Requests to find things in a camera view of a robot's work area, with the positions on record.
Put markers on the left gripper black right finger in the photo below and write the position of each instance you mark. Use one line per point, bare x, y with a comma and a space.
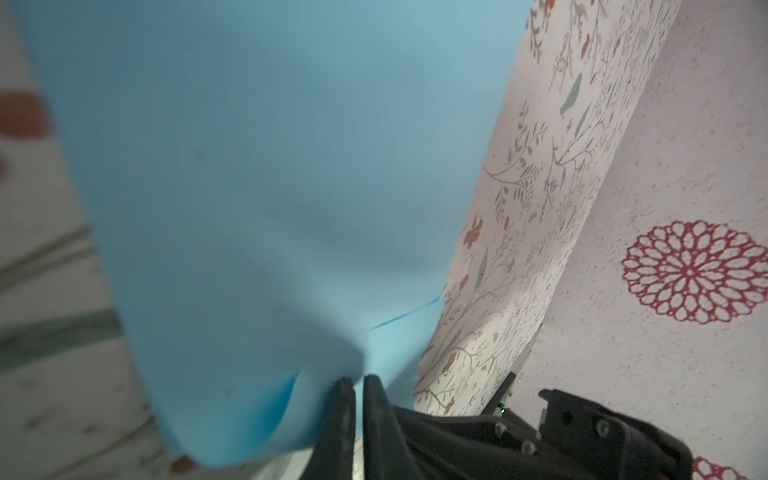
386, 453

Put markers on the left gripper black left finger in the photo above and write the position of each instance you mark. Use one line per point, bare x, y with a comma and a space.
332, 456

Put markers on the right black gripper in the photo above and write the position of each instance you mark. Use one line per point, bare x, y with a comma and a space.
608, 444

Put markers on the light blue square paper sheet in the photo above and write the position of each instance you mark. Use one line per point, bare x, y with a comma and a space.
275, 188

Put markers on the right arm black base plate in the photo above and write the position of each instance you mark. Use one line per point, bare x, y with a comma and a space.
496, 405

